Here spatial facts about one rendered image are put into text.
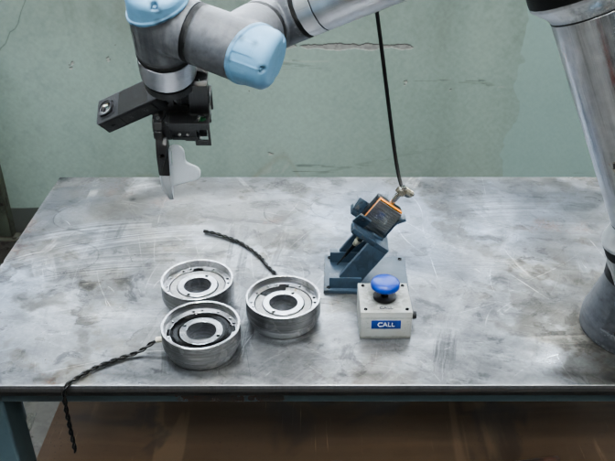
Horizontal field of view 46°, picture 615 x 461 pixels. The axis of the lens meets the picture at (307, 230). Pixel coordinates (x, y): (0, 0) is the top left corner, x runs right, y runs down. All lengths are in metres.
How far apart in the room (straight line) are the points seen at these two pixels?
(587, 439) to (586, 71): 0.70
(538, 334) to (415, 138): 1.69
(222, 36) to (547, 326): 0.59
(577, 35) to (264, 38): 0.34
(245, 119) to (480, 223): 1.46
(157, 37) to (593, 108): 0.49
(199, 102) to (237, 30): 0.18
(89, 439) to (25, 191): 1.78
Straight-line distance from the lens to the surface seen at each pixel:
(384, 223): 1.07
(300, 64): 2.55
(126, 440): 1.25
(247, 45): 0.86
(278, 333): 0.99
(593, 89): 0.78
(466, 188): 1.42
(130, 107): 1.05
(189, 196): 1.38
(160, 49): 0.92
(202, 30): 0.88
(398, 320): 0.99
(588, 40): 0.76
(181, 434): 1.24
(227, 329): 0.98
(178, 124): 1.04
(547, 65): 2.68
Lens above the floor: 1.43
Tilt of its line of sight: 30 degrees down
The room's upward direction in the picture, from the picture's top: straight up
